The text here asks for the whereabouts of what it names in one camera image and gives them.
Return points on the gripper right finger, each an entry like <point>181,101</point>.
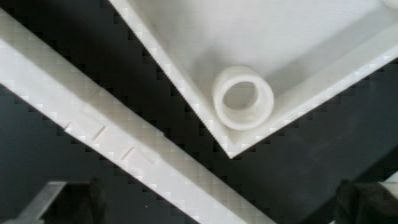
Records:
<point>367,203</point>

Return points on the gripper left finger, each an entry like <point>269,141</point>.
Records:
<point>67,204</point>

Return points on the white square tabletop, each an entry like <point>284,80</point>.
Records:
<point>262,56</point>

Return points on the white obstacle fence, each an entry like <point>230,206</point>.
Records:
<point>51,84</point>

